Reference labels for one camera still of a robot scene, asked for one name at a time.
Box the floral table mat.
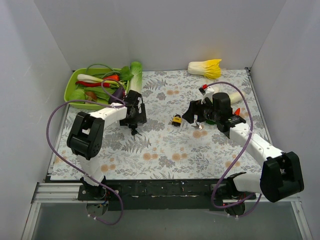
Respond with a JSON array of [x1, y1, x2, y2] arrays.
[[51, 69, 280, 180]]

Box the brown mushroom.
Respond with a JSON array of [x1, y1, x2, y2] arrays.
[[84, 91, 98, 102]]

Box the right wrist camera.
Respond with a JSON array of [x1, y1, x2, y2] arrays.
[[198, 84, 216, 104]]

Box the small orange pepper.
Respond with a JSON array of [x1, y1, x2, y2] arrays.
[[103, 74, 120, 82]]

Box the green spinach leaf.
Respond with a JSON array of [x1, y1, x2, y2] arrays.
[[119, 66, 134, 82]]

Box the aluminium frame rail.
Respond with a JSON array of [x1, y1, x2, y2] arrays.
[[22, 181, 313, 240]]

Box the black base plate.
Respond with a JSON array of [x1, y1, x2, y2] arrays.
[[77, 178, 258, 212]]

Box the white green leek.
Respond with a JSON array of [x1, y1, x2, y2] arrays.
[[76, 74, 114, 83]]

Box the purple eggplant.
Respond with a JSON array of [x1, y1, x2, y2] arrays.
[[108, 87, 125, 105]]

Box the green napa cabbage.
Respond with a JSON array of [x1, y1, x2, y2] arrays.
[[127, 61, 143, 93]]

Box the orange carrot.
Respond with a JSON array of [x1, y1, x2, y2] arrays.
[[234, 108, 241, 116]]

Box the orange padlock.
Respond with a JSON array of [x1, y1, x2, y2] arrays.
[[128, 124, 141, 136]]

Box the green long beans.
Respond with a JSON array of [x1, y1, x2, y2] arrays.
[[85, 64, 117, 79]]

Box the green plastic tray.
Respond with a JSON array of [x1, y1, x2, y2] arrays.
[[63, 68, 131, 110]]

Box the white radish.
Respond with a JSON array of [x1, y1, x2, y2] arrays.
[[229, 91, 246, 105]]

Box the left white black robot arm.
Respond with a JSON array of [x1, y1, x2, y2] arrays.
[[67, 90, 147, 200]]

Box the yellow white cabbage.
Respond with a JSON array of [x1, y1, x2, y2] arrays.
[[187, 59, 222, 80]]

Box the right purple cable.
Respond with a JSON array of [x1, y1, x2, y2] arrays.
[[204, 81, 263, 218]]

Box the red chili pepper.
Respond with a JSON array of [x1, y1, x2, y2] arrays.
[[75, 81, 111, 88]]

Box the yellow padlock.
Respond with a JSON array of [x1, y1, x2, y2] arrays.
[[171, 114, 182, 127]]

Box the green leafy vegetable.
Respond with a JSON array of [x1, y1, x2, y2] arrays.
[[84, 86, 117, 104]]

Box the round green cabbage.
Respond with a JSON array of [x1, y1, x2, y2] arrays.
[[67, 88, 86, 104]]

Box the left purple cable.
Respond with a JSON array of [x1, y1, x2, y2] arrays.
[[46, 79, 125, 226]]

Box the green bok choy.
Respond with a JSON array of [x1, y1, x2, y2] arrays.
[[205, 120, 216, 125]]

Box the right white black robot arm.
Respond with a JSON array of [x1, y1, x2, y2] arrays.
[[182, 92, 304, 203]]

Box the purple cable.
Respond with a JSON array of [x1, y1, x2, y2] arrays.
[[204, 81, 263, 218], [46, 79, 125, 226]]

